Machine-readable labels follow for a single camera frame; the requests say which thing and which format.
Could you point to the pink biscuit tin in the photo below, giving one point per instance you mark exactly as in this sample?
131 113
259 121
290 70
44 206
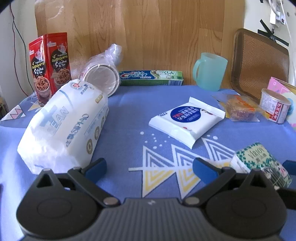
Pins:
289 92

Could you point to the white power strip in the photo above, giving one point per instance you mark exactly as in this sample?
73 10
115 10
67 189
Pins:
276 14

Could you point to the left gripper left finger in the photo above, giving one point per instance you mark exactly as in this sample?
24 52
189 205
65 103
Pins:
85 180

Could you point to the red cereal box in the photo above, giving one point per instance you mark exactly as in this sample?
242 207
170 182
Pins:
50 64

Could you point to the white red food can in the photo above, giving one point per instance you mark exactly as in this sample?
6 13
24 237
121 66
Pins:
275 105

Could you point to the plastic cups in bag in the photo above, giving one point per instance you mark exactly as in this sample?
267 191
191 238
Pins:
101 71

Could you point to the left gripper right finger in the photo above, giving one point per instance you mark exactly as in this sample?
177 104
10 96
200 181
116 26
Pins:
214 178

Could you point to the mooncake pastry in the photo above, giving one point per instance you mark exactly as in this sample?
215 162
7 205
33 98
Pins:
240 108

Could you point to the green blue toothpaste box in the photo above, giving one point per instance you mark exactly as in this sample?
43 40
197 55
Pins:
151 78

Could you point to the large white tissue pack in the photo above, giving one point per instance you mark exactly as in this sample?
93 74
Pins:
64 133

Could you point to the green pocket tissue pack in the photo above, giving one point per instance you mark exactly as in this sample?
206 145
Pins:
256 156

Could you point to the brown woven seat cushion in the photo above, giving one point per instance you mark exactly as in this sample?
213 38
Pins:
255 60

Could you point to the wooden panel board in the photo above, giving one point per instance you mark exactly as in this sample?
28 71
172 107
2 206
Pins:
154 35

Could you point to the teal plastic mug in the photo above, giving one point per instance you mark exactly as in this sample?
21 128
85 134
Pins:
209 70

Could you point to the white wet wipes packet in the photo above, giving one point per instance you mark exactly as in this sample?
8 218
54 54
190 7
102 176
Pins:
188 122

